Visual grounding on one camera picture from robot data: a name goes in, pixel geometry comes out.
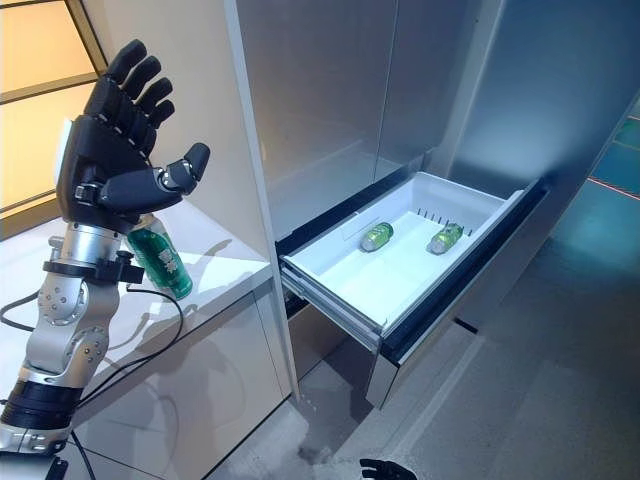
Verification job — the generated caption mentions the green drink bottle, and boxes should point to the green drink bottle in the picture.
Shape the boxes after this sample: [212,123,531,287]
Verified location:
[126,213,194,301]

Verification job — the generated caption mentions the white fridge drawer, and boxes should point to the white fridge drawer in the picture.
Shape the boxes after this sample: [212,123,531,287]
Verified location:
[280,171,540,351]

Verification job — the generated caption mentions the stainless steel fridge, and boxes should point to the stainless steel fridge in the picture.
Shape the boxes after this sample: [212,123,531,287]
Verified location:
[223,0,640,412]

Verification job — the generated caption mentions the white counter cabinet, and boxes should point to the white counter cabinet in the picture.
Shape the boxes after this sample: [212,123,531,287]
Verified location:
[0,202,294,480]

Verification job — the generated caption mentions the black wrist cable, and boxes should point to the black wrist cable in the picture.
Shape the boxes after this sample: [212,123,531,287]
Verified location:
[0,279,187,480]

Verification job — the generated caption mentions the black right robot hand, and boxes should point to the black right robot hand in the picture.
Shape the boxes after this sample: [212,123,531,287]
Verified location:
[358,457,417,480]

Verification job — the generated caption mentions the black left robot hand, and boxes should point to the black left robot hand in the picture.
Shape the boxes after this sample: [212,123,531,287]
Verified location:
[54,39,211,232]

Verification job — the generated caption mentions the window with dark frame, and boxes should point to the window with dark frame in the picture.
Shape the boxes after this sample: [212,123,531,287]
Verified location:
[0,0,110,217]

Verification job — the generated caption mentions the green drink can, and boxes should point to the green drink can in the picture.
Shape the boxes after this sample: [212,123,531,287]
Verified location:
[426,222,465,255]
[359,222,395,252]

